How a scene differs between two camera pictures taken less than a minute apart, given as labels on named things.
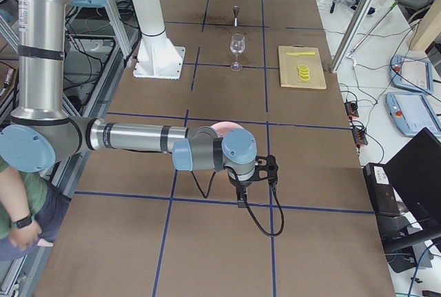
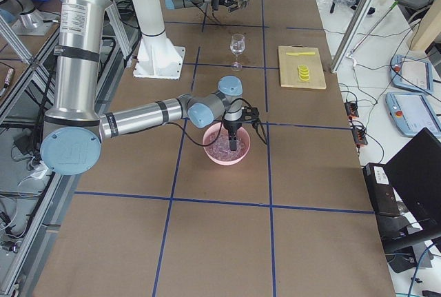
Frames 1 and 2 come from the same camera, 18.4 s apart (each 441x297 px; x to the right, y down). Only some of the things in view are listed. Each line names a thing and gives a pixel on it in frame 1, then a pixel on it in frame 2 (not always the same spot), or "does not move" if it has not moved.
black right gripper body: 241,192 to 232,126
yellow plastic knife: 293,54 does not move
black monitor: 415,171 does not move
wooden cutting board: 301,67 does not move
